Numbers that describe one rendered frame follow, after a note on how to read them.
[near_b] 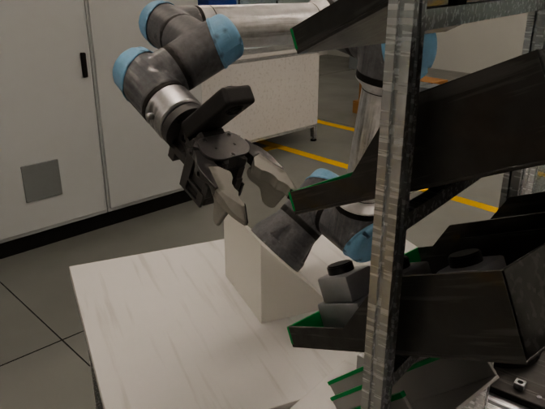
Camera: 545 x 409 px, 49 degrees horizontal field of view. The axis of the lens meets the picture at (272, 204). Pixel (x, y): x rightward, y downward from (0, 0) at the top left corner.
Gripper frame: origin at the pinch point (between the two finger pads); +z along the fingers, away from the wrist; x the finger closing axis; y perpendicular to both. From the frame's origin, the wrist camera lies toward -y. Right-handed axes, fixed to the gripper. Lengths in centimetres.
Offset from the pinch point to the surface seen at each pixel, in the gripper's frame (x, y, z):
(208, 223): -163, 224, -170
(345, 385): -7.9, 22.3, 17.6
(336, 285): 1.8, -0.5, 13.7
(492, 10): -6.7, -30.8, 10.1
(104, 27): -121, 127, -257
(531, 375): -38, 22, 32
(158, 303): -14, 64, -32
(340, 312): 1.8, 1.9, 15.7
